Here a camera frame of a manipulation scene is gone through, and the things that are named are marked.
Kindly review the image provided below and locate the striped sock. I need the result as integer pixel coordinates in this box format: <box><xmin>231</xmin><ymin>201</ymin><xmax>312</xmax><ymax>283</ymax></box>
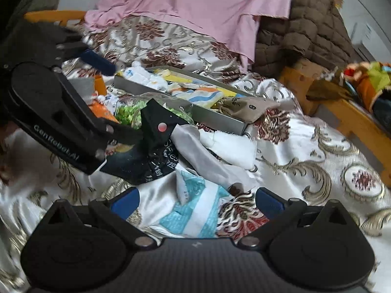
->
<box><xmin>171</xmin><ymin>87</ymin><xmax>225</xmax><ymax>109</ymax></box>

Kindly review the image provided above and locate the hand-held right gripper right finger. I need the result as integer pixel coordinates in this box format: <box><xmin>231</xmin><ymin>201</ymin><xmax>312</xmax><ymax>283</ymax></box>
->
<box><xmin>238</xmin><ymin>187</ymin><xmax>356</xmax><ymax>248</ymax></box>

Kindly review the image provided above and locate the colourful cloth pile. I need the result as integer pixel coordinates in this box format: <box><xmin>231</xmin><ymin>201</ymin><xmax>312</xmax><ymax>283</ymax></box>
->
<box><xmin>342</xmin><ymin>61</ymin><xmax>391</xmax><ymax>113</ymax></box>

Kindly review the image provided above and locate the orange printed packet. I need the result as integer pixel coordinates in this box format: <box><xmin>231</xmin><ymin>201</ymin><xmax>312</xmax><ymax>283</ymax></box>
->
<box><xmin>90</xmin><ymin>99</ymin><xmax>119</xmax><ymax>124</ymax></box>

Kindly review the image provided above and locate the brown quilted jacket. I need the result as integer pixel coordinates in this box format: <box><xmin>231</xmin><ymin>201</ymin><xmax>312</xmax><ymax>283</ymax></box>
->
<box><xmin>255</xmin><ymin>0</ymin><xmax>361</xmax><ymax>77</ymax></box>

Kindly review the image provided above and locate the teal white packet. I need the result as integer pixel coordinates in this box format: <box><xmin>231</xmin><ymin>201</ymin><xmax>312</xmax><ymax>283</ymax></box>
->
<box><xmin>160</xmin><ymin>163</ymin><xmax>233</xmax><ymax>239</ymax></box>

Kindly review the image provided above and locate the light grey cloth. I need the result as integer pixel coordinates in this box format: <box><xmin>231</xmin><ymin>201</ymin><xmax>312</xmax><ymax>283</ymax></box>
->
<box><xmin>171</xmin><ymin>125</ymin><xmax>248</xmax><ymax>190</ymax></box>

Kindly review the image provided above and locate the floral satin blanket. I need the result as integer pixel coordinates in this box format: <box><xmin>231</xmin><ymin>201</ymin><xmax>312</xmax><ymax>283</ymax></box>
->
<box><xmin>0</xmin><ymin>15</ymin><xmax>391</xmax><ymax>293</ymax></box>

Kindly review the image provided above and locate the metal tray with cartoon drawing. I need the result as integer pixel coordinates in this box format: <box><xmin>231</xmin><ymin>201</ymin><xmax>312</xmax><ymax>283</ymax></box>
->
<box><xmin>114</xmin><ymin>65</ymin><xmax>260</xmax><ymax>136</ymax></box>

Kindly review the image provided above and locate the green patterned cloth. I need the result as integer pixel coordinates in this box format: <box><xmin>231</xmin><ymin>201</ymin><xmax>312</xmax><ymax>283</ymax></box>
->
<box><xmin>116</xmin><ymin>99</ymin><xmax>193</xmax><ymax>129</ymax></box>

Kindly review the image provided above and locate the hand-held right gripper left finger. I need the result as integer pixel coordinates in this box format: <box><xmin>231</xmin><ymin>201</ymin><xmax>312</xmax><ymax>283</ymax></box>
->
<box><xmin>41</xmin><ymin>187</ymin><xmax>156</xmax><ymax>248</ymax></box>

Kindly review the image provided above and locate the wooden bed frame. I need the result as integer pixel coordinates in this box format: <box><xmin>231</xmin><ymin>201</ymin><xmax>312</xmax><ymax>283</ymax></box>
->
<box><xmin>278</xmin><ymin>58</ymin><xmax>391</xmax><ymax>187</ymax></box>

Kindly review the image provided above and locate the wooden bed rail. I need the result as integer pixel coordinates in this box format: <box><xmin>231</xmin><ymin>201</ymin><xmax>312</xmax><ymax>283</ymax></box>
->
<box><xmin>24</xmin><ymin>10</ymin><xmax>87</xmax><ymax>26</ymax></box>

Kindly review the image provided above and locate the beige linen pouch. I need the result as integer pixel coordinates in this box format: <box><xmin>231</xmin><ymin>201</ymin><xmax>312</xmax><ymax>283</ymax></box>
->
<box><xmin>218</xmin><ymin>96</ymin><xmax>282</xmax><ymax>124</ymax></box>

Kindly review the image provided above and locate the white air conditioner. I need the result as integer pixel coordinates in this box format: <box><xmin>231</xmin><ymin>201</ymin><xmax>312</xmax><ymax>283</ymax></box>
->
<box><xmin>351</xmin><ymin>15</ymin><xmax>388</xmax><ymax>63</ymax></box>

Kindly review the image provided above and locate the pink bed sheet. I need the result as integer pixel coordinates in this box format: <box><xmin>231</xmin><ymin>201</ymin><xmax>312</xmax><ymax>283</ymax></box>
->
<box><xmin>85</xmin><ymin>0</ymin><xmax>306</xmax><ymax>69</ymax></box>

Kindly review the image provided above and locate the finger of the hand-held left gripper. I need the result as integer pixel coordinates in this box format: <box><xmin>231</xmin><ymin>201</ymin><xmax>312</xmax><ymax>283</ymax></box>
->
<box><xmin>56</xmin><ymin>40</ymin><xmax>117</xmax><ymax>75</ymax></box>
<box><xmin>105</xmin><ymin>121</ymin><xmax>145</xmax><ymax>146</ymax></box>

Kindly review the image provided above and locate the white cloth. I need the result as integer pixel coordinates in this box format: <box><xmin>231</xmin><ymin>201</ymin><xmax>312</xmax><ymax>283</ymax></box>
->
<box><xmin>200</xmin><ymin>130</ymin><xmax>259</xmax><ymax>171</ymax></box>

